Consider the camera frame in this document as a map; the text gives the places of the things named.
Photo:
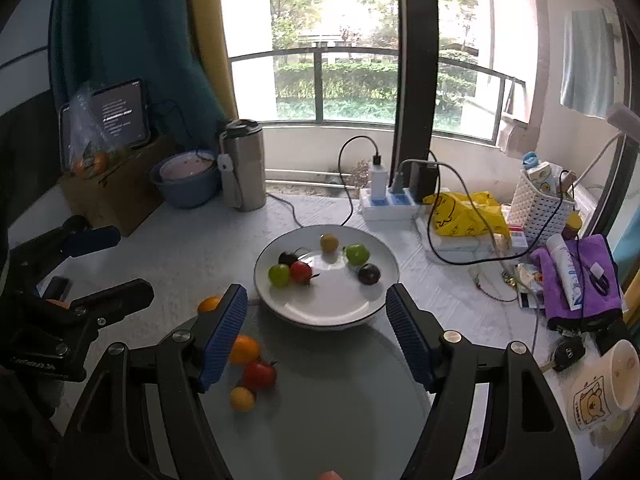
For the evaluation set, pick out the dark window frame post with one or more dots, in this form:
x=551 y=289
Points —
x=417 y=60

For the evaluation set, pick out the yellow plastic bag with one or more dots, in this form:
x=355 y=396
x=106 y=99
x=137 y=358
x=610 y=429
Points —
x=465 y=215

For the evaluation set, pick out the dark purple cherry tomato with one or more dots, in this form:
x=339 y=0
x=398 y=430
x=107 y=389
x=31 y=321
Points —
x=369 y=274
x=287 y=258

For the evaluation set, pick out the yellow curtain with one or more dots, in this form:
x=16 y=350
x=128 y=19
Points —
x=205 y=35

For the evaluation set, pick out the person's right hand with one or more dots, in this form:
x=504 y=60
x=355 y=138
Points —
x=331 y=475

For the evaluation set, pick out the teal curtain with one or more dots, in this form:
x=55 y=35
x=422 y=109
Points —
x=125 y=20

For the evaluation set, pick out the yellow cherry tomato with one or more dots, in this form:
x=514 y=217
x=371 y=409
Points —
x=242 y=399

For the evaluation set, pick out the white woven basket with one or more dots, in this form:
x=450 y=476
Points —
x=540 y=215

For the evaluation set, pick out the black car key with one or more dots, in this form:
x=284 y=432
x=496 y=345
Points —
x=565 y=352

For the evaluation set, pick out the printed packet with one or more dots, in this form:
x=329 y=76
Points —
x=542 y=175

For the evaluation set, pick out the white desk lamp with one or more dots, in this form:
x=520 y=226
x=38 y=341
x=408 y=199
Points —
x=625 y=117

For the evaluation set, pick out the blue bowl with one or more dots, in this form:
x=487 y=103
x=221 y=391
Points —
x=185 y=192

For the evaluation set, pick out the purple cloth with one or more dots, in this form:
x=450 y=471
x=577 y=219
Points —
x=560 y=310

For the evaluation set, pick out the orange cherry tomato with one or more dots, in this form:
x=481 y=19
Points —
x=245 y=350
x=209 y=304

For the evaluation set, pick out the steel thermos tumbler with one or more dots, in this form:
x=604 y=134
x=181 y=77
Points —
x=245 y=170

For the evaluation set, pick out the balcony railing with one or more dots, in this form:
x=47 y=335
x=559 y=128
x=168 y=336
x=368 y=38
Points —
x=350 y=52

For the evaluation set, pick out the white tube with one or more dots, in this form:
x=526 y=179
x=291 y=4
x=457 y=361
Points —
x=565 y=270

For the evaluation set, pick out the tan cherry tomato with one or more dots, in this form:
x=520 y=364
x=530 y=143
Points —
x=328 y=242

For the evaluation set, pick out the black tablet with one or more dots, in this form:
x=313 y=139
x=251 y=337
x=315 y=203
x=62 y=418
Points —
x=122 y=110

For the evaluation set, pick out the green cherry tomato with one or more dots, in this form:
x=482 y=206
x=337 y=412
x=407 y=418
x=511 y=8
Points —
x=357 y=254
x=279 y=275

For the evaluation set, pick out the orange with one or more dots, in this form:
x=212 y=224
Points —
x=98 y=161

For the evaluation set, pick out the black round speaker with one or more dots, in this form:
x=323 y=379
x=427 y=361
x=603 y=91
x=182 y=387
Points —
x=75 y=222

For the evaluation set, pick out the white round plate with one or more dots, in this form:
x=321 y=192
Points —
x=330 y=300

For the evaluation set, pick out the pink bowl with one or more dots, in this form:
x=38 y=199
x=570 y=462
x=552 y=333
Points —
x=185 y=166

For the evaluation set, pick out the brown small bottle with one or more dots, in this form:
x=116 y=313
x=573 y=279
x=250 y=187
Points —
x=572 y=227

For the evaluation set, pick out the white charger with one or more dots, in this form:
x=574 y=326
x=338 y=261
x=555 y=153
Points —
x=377 y=175

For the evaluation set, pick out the clear plastic bag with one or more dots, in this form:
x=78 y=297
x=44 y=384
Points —
x=82 y=120

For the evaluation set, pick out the cardboard box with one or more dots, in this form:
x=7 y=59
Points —
x=125 y=195

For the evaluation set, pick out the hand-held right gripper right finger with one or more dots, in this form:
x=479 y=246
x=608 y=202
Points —
x=407 y=335

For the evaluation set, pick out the printed white mug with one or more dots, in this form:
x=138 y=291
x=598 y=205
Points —
x=605 y=390

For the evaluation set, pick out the white power strip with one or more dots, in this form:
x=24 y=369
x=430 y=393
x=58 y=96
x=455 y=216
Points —
x=390 y=206

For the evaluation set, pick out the small snack packet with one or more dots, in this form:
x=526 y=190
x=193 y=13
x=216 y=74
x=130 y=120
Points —
x=530 y=277

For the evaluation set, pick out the light blue towel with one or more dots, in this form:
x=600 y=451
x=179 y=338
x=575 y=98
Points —
x=587 y=60

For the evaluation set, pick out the black charger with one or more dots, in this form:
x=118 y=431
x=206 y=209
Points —
x=424 y=177

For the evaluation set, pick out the red cherry tomato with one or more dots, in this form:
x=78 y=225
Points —
x=259 y=375
x=301 y=272

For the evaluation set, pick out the grey round placemat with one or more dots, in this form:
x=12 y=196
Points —
x=320 y=420

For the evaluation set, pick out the white hang tag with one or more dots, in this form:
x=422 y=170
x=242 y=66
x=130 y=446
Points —
x=225 y=162

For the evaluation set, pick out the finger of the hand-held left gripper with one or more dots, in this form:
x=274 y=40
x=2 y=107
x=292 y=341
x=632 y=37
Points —
x=95 y=240
x=120 y=297

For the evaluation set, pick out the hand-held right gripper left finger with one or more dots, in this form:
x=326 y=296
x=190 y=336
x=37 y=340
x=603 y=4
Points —
x=222 y=340

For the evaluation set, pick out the white flat box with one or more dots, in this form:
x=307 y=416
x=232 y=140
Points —
x=465 y=246

